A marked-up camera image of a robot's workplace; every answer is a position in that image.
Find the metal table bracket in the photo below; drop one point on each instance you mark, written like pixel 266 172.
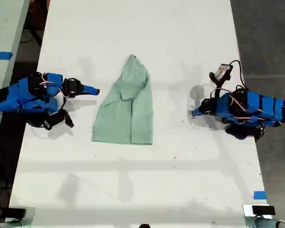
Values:
pixel 248 218
pixel 26 218

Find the long blue tape strip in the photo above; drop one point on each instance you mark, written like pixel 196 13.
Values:
pixel 1 55

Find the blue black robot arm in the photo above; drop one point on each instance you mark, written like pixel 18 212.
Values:
pixel 259 107
pixel 21 95

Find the small black round object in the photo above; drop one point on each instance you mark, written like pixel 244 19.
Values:
pixel 144 225

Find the short blue tape piece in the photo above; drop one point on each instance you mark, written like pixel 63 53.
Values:
pixel 259 195

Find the small black box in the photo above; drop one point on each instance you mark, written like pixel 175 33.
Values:
pixel 263 210
pixel 16 213

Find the black camera box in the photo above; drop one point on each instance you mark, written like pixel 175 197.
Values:
pixel 53 121
pixel 221 72

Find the pale side table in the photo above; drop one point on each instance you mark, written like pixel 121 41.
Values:
pixel 4 35

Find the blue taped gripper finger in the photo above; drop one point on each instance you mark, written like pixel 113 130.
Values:
pixel 197 110
pixel 89 92
pixel 90 88
pixel 195 115

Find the short black camera stalk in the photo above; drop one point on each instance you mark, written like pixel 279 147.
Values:
pixel 62 104
pixel 218 91

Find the pale green T-shirt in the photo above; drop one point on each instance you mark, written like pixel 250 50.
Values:
pixel 126 114

